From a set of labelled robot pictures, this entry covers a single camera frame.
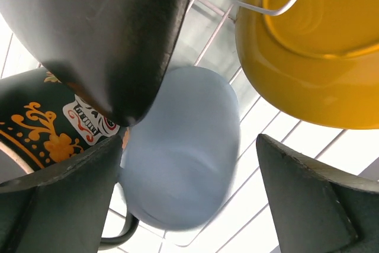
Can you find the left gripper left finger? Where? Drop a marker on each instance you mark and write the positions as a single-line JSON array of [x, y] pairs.
[[63, 207]]

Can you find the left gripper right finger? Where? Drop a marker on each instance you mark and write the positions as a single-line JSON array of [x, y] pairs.
[[316, 207]]

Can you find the light blue plastic cup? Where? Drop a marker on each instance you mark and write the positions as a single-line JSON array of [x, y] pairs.
[[179, 162]]

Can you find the red black lacquer cup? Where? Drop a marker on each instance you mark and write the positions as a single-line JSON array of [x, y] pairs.
[[43, 123]]

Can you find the black floral square plate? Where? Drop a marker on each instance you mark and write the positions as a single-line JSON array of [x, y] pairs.
[[112, 53]]

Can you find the yellow round plate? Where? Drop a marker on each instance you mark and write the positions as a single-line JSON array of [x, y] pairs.
[[317, 62]]

